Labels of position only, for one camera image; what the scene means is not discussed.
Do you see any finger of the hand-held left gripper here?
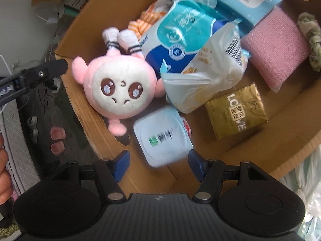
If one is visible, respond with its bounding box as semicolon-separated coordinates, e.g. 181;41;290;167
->
17;59;69;89

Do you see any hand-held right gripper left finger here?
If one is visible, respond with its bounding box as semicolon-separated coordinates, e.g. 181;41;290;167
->
54;150;130;201

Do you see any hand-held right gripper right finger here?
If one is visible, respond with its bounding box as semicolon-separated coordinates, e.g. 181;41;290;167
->
188;149;267;202

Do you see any brown cardboard box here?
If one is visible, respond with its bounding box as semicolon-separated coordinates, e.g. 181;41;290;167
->
54;0;321;194

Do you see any small white tissue pack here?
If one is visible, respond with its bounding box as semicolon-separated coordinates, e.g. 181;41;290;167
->
133;105;194;168

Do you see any pink plush toy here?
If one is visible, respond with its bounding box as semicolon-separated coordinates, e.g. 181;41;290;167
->
71;27;166;137

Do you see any gold tissue pack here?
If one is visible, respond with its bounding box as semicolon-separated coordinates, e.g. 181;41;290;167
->
205;83;269;141

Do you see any white yellow-print tissue pack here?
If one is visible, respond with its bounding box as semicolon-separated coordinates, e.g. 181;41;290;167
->
160;20;251;114

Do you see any orange striped towel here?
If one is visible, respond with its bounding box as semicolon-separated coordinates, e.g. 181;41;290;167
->
128;0;173;39

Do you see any pink sponge cloth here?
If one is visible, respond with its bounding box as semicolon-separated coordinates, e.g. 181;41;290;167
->
239;6;311;91

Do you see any green scrunchie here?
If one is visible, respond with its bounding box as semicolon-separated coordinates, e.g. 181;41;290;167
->
297;12;321;71

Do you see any person's left hand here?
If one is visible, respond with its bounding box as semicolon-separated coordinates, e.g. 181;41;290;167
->
0;134;14;205

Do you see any grey ribbed mat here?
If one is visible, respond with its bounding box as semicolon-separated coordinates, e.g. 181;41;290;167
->
0;100;41;194

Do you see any white printed plastic bag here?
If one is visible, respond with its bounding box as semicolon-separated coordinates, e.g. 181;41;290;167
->
278;151;321;241

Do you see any white cable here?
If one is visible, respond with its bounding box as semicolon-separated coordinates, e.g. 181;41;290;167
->
0;54;13;76

